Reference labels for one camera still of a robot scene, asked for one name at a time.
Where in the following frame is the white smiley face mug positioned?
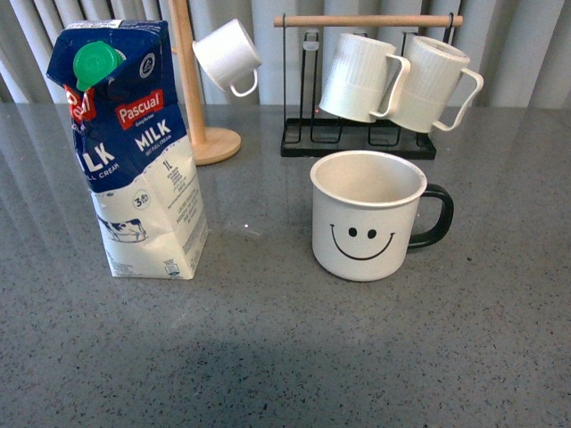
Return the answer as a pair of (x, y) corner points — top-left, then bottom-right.
(310, 151), (454, 282)

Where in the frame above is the blue white milk carton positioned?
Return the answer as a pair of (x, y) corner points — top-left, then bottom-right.
(46, 20), (208, 279)

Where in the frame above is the small white hanging cup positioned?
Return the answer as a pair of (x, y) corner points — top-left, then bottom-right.
(192, 19), (262, 97)

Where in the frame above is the wooden mug tree stand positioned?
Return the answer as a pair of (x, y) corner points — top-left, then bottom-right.
(169, 0), (241, 166)

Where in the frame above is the cream ribbed mug left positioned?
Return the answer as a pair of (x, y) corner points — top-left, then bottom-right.
(319, 33), (411, 123)

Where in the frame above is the cream ribbed mug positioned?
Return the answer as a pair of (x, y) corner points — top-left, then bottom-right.
(390, 36), (484, 134)
(319, 33), (411, 123)

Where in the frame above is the cream ribbed mug right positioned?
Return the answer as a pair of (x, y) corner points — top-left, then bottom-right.
(390, 36), (484, 134)

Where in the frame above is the black wire mug rack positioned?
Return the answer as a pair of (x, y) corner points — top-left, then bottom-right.
(273, 12), (464, 161)

